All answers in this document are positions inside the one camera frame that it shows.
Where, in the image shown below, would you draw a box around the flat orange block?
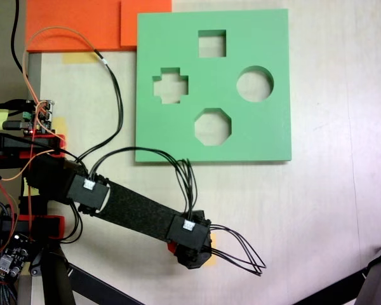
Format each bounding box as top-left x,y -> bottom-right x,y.
25,0 -> 173,53

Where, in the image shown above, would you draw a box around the black tripod brace bar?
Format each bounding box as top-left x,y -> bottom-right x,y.
65,262 -> 147,305
291,269 -> 369,305

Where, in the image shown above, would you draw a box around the green shape sorter board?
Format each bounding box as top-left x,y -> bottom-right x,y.
134,8 -> 293,165

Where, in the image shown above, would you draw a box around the red and black table clamp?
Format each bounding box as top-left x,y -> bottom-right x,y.
0,132 -> 67,159
0,214 -> 67,240

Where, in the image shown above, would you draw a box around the small yellow tape piece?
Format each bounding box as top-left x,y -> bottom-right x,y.
52,116 -> 67,134
23,177 -> 41,197

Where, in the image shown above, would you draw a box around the black power converter board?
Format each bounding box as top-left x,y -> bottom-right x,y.
0,234 -> 32,282

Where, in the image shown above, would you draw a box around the servo driver circuit board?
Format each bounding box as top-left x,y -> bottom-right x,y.
22,99 -> 56,134

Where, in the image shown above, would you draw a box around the wide yellow tape strip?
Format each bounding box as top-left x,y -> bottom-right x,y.
62,51 -> 98,65

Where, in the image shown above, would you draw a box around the black arm wire bundle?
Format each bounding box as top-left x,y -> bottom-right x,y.
89,146 -> 197,223

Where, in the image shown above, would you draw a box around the black gripper wire bundle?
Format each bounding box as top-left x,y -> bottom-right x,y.
208,224 -> 267,277

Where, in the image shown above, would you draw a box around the thin black servo cable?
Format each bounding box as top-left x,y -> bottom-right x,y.
93,49 -> 125,161

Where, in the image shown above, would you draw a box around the braided black white cable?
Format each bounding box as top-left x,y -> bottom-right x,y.
0,279 -> 20,305

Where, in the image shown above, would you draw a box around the orange jumper wire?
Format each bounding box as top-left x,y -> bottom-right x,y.
0,147 -> 57,182

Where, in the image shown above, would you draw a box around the orange servo cable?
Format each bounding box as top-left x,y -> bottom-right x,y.
21,26 -> 98,128

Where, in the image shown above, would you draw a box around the thick black power cable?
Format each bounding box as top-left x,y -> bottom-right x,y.
11,0 -> 24,74

